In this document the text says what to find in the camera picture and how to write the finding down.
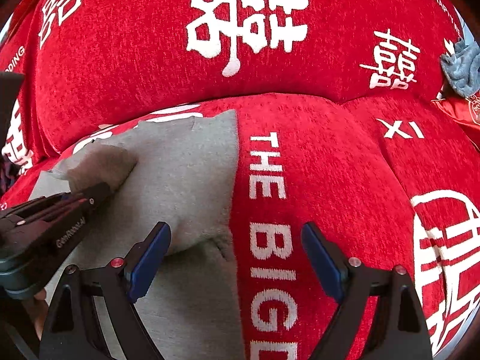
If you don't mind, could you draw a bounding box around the grey knit garment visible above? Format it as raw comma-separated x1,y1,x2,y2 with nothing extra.
32,111,245,359

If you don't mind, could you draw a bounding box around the person's left hand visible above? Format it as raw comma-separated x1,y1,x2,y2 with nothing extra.
24,289,49,339

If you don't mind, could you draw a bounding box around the red embroidered cushion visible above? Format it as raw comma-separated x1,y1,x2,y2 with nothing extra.
431,92,480,146

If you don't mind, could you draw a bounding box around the red sofa cover with characters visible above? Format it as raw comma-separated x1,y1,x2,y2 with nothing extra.
1,0,479,359

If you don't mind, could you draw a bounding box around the blue-grey fluffy towel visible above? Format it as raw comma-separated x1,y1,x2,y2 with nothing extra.
440,39,479,98

